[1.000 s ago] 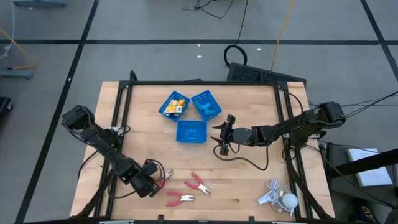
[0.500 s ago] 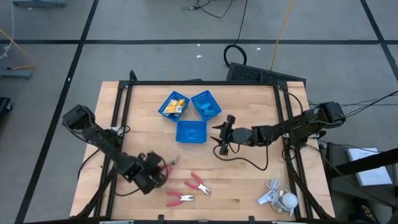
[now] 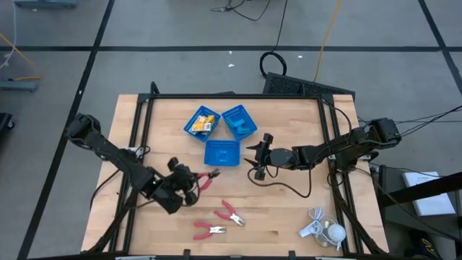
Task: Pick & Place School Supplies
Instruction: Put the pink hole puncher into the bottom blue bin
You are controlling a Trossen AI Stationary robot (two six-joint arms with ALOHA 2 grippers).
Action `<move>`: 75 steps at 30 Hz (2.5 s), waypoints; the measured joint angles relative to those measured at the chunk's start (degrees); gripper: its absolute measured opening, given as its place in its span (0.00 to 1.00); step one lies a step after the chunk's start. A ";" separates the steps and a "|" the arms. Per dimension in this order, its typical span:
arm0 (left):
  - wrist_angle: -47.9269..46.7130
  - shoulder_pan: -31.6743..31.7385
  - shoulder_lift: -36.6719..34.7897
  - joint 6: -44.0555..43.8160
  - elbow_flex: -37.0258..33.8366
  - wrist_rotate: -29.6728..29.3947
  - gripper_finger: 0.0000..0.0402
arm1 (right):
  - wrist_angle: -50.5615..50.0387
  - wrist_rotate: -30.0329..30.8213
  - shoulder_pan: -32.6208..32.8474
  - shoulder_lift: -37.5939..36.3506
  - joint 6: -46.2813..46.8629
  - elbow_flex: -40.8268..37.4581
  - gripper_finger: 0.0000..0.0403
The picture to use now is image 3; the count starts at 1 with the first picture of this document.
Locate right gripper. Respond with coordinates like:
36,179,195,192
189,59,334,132
244,133,300,181

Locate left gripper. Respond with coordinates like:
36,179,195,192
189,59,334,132
165,157,203,207

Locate pliers with pink handles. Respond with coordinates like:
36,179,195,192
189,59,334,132
192,222,227,241
193,167,222,193
212,199,246,228

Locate blue plastic basket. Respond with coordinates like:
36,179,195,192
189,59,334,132
221,104,259,142
183,105,222,143
204,139,241,168

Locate black perforated panel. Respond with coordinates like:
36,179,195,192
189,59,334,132
261,71,357,101

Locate white ball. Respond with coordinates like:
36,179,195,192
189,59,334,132
326,223,347,243

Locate dark side table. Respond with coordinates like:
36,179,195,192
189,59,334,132
375,164,462,260

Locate black beam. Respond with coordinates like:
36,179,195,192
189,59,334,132
380,172,462,207

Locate white booklet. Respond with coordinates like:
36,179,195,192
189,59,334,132
401,170,457,217

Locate person's shoe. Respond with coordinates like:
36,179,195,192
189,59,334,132
407,236,452,260

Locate black floor object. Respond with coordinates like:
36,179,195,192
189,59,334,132
0,112,15,134

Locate grey floor base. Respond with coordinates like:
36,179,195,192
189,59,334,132
0,79,39,92

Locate black aluminium table frame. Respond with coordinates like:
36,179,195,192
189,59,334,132
81,81,390,260

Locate white cable with plug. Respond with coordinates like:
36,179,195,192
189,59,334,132
297,206,344,251

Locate black coiled cable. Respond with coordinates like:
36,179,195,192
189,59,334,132
258,0,289,79

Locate yellow hanging cable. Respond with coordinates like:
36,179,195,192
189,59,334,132
312,0,342,82

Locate black cable bundle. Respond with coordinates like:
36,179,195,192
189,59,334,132
356,104,462,147

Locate yellow floor cable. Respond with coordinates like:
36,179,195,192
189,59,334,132
0,32,43,82

